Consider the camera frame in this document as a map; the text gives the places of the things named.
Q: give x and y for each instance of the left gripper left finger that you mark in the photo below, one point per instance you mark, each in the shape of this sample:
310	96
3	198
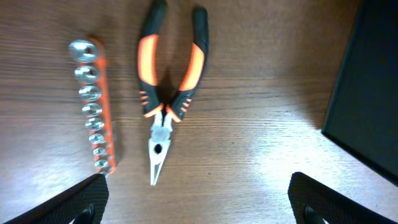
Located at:
85	202

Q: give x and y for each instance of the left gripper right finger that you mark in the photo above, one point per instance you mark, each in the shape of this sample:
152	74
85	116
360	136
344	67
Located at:
313	202

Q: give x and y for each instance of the black open box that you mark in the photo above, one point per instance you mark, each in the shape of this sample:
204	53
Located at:
362	114

